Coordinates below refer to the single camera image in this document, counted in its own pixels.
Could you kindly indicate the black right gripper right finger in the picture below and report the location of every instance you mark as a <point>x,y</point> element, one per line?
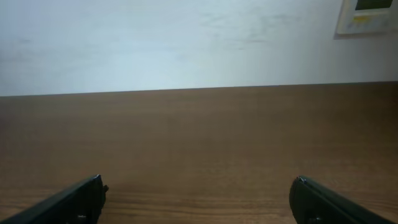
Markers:
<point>312,203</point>

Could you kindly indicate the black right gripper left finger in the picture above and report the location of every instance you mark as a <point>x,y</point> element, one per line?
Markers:
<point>81,203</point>

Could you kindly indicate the white wall control panel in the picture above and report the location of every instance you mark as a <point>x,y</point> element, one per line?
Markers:
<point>362,17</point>

